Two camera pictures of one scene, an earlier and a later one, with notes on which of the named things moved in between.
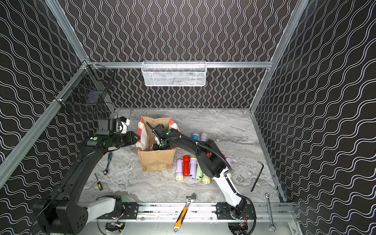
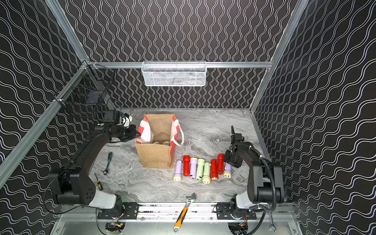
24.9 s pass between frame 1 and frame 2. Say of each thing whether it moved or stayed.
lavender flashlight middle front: stayed
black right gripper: moved
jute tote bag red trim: stayed
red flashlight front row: stayed
